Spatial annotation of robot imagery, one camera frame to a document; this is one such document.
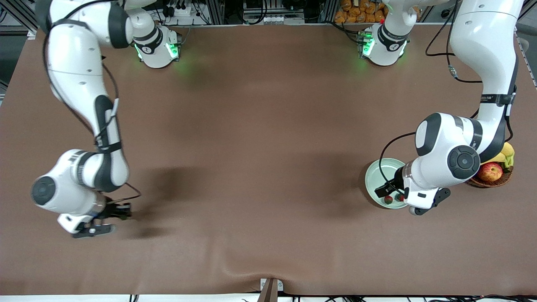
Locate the pale green round plate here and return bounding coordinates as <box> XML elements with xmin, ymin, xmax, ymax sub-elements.
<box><xmin>365</xmin><ymin>158</ymin><xmax>410</xmax><ymax>209</ymax></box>

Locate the brown wicker basket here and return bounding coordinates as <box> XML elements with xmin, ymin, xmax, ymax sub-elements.
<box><xmin>467</xmin><ymin>167</ymin><xmax>514</xmax><ymax>188</ymax></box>

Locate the red yellow apple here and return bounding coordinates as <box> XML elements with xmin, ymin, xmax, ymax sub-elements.
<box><xmin>478</xmin><ymin>162</ymin><xmax>503</xmax><ymax>182</ymax></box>

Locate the large table cover sheet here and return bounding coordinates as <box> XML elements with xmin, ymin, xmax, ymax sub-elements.
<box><xmin>0</xmin><ymin>23</ymin><xmax>537</xmax><ymax>296</ymax></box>

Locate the bag of orange pastries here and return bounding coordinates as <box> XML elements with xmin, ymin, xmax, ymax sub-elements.
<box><xmin>334</xmin><ymin>0</ymin><xmax>388</xmax><ymax>23</ymax></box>

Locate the white connector strip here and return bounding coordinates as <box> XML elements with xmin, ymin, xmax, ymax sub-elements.
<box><xmin>262</xmin><ymin>16</ymin><xmax>305</xmax><ymax>24</ymax></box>

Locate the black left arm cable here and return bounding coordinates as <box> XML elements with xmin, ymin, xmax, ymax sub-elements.
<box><xmin>379</xmin><ymin>0</ymin><xmax>514</xmax><ymax>189</ymax></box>

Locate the metal bracket with post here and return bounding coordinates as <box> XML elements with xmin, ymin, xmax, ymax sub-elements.
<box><xmin>257</xmin><ymin>278</ymin><xmax>284</xmax><ymax>302</ymax></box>

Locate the aluminium frame post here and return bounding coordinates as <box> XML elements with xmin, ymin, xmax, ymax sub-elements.
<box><xmin>205</xmin><ymin>0</ymin><xmax>225</xmax><ymax>25</ymax></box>
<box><xmin>319</xmin><ymin>0</ymin><xmax>339</xmax><ymax>23</ymax></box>

